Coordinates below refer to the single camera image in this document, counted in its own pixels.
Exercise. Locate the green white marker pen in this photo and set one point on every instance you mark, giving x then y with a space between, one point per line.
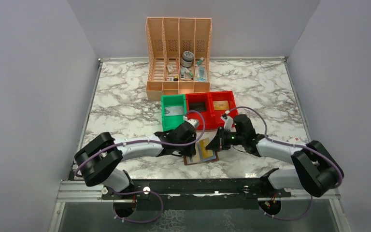
189 73

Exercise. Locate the black card in red bin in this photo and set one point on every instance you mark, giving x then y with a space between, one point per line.
198 106

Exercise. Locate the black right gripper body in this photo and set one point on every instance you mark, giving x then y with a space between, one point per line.
227 137

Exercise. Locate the grey round tin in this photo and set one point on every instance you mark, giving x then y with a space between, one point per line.
187 59

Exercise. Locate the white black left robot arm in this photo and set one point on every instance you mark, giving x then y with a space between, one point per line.
97 161

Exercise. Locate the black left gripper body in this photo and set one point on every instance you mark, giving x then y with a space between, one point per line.
185 150

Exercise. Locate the small white red box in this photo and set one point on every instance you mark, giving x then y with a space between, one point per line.
296 140

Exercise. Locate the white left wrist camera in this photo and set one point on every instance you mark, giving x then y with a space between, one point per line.
194 122

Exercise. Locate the small grey white bottle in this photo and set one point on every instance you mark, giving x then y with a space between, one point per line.
182 75

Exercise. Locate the orange plastic desk organizer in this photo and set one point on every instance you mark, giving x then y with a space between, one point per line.
167 39

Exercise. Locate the red plastic bin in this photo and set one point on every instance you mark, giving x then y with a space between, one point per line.
221 96
202 97

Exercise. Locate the brown leather card holder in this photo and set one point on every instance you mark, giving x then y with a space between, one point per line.
196 158

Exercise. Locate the green plastic bin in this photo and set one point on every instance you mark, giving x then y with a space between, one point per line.
171 122

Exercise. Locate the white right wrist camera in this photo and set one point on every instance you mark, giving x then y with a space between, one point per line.
228 121

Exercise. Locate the gold VIP card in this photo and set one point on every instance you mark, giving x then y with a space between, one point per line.
221 105

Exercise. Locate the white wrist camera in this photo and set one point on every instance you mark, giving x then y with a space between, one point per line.
228 121
194 122

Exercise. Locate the silver card in green bin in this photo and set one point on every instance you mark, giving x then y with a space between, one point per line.
173 111

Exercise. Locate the aluminium frame rail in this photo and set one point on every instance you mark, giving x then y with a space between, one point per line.
78 192

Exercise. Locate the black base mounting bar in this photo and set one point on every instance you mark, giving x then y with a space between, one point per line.
156 202

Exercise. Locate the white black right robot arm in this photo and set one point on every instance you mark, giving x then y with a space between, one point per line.
314 169

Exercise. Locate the teal packaged item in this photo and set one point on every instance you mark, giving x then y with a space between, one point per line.
200 74

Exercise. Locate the small teal tube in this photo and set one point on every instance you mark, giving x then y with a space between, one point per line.
199 62

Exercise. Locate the small red black item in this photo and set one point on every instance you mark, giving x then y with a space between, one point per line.
172 79

